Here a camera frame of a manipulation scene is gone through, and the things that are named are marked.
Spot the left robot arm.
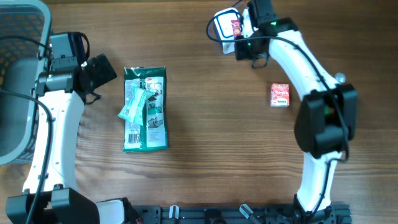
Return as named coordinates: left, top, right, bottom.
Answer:
left=6, top=32, right=128, bottom=223

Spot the grey plastic mesh basket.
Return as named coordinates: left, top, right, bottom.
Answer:
left=1, top=0, right=52, bottom=165

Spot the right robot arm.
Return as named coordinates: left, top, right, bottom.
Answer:
left=235, top=1, right=358, bottom=218

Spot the red tissue pack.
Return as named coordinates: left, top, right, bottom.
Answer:
left=271, top=83, right=290, bottom=107

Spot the green 3M gloves package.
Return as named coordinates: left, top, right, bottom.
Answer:
left=123, top=67, right=169, bottom=153

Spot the light green plastic sachet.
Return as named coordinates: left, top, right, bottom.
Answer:
left=118, top=83, right=154, bottom=126

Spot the red Nescafe coffee stick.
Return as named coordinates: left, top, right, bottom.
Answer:
left=231, top=19, right=242, bottom=39

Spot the yellow oil bottle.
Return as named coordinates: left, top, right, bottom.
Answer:
left=334, top=72, right=346, bottom=84

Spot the white barcode scanner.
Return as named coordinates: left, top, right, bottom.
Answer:
left=213, top=7, right=243, bottom=54

